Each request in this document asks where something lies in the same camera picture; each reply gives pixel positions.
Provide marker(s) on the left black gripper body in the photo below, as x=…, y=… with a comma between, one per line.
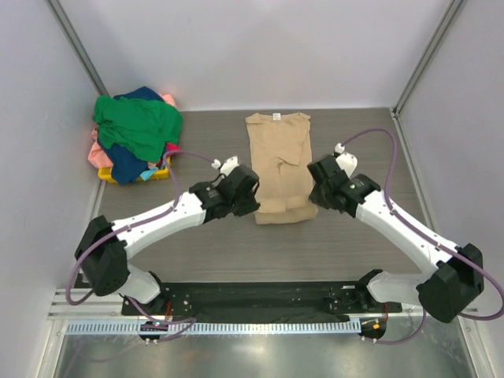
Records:
x=244, y=204

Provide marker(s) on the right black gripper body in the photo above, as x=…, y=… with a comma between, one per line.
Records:
x=320, y=196

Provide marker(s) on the beige t shirt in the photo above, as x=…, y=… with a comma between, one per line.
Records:
x=280, y=150

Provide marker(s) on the yellow plastic bin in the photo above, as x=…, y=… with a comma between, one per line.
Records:
x=132, y=170

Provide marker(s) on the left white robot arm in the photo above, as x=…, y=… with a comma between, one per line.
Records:
x=106, y=249

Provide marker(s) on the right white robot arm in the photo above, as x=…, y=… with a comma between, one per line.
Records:
x=449, y=278

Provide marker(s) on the light blue cloth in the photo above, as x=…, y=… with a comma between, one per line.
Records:
x=151, y=174

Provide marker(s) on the green t shirt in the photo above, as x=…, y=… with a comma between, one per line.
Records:
x=141, y=126

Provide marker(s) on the pink t shirt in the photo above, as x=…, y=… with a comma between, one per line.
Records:
x=98, y=157

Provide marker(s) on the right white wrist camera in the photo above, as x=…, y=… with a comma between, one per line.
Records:
x=346, y=161

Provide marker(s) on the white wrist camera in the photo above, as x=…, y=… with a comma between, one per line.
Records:
x=346, y=161
x=227, y=166

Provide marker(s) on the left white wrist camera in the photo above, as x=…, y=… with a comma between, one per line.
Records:
x=227, y=166

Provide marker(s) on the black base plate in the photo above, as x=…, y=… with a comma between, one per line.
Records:
x=269, y=302

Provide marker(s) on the white slotted cable duct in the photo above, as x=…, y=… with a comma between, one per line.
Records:
x=141, y=327

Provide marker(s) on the aluminium frame rail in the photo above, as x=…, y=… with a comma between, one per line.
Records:
x=442, y=301

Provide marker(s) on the left aluminium corner post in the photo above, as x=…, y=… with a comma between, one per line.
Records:
x=76, y=44

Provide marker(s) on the aluminium corner post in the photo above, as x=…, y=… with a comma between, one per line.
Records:
x=434, y=43
x=76, y=44

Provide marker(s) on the right aluminium corner post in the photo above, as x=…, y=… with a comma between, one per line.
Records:
x=434, y=43

